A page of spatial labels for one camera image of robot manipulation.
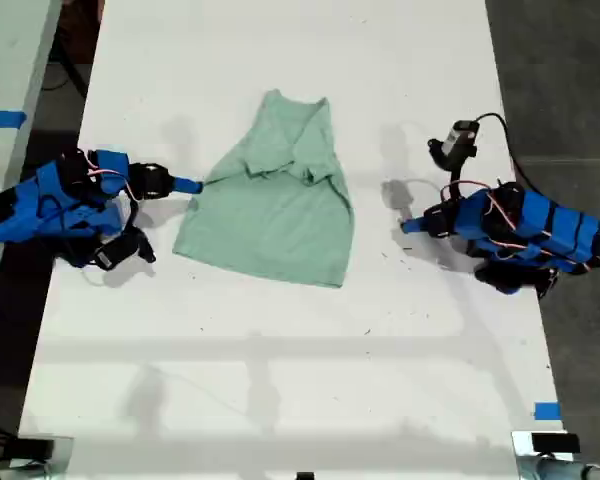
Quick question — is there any pale green T-shirt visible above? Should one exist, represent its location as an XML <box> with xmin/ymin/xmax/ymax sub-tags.
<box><xmin>172</xmin><ymin>89</ymin><xmax>357</xmax><ymax>290</ymax></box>

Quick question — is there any white side table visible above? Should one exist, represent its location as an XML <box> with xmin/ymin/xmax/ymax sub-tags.
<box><xmin>0</xmin><ymin>0</ymin><xmax>64</xmax><ymax>314</ymax></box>

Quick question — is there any short blue tape strip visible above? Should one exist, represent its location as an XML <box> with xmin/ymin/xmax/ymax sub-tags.
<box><xmin>533</xmin><ymin>401</ymin><xmax>563</xmax><ymax>422</ymax></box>

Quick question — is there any silver table clamp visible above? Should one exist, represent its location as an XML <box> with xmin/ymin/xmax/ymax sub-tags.
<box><xmin>0</xmin><ymin>435</ymin><xmax>76</xmax><ymax>480</ymax></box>
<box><xmin>510</xmin><ymin>428</ymin><xmax>600</xmax><ymax>480</ymax></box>

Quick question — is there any small black box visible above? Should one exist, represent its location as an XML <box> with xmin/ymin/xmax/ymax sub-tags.
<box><xmin>531</xmin><ymin>432</ymin><xmax>581</xmax><ymax>454</ymax></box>
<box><xmin>15</xmin><ymin>438</ymin><xmax>55</xmax><ymax>459</ymax></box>

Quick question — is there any grey black camera box on stalk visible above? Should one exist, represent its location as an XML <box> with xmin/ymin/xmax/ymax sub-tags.
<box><xmin>427</xmin><ymin>119</ymin><xmax>480</xmax><ymax>187</ymax></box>

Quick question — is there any black camera cable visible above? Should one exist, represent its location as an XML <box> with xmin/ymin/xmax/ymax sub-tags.
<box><xmin>473</xmin><ymin>112</ymin><xmax>531</xmax><ymax>190</ymax></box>

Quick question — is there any dark floor cable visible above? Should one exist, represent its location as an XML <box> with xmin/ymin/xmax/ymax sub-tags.
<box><xmin>41</xmin><ymin>44</ymin><xmax>89</xmax><ymax>99</ymax></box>

